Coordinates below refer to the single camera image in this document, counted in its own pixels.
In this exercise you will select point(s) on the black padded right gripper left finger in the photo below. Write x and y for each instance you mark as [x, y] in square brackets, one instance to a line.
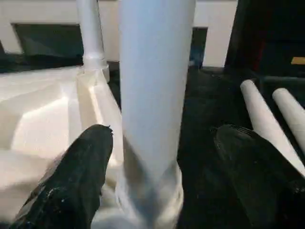
[71, 186]

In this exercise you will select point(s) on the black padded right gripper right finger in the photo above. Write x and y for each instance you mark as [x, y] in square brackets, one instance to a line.
[262, 186]

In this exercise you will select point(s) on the white plastic table top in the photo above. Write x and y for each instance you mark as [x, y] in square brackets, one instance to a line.
[47, 119]

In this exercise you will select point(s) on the white plastic table leg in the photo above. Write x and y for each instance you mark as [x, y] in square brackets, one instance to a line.
[152, 71]
[91, 35]
[290, 107]
[262, 114]

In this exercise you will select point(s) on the black work mat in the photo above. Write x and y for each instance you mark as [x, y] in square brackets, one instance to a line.
[209, 100]

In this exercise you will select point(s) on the white cabinet with glass doors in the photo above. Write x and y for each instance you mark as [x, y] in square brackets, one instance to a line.
[35, 12]

